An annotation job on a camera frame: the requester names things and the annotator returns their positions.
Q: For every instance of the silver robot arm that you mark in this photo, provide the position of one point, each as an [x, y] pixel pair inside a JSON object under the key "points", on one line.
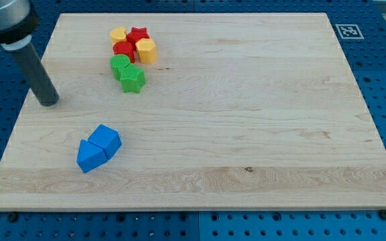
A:
{"points": [[18, 20]]}

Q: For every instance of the wooden board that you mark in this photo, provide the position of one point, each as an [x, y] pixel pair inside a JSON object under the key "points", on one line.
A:
{"points": [[255, 111]]}

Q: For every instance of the green star block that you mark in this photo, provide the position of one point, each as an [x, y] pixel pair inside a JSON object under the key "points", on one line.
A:
{"points": [[132, 78]]}

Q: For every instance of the yellow hexagon block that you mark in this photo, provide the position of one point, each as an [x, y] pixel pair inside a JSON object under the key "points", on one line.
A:
{"points": [[147, 50]]}

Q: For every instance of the blue cube block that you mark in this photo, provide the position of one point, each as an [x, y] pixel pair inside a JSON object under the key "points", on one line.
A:
{"points": [[107, 139]]}

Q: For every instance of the green cylinder block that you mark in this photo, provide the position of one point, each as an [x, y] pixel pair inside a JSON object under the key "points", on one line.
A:
{"points": [[118, 62]]}

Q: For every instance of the red cylinder block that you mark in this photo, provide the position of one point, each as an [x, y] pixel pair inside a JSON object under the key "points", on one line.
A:
{"points": [[124, 48]]}

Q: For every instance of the red star block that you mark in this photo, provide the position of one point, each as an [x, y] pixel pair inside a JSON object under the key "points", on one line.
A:
{"points": [[137, 34]]}

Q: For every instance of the blue triangle block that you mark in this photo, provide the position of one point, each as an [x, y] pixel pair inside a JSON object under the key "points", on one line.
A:
{"points": [[90, 156]]}

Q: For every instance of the yellow heart block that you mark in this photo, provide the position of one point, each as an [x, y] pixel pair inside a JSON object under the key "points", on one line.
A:
{"points": [[118, 34]]}

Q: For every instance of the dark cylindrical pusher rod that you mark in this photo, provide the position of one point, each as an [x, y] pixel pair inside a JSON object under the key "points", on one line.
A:
{"points": [[25, 56]]}

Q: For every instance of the white fiducial marker tag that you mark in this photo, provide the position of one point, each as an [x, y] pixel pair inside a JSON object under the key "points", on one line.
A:
{"points": [[349, 31]]}

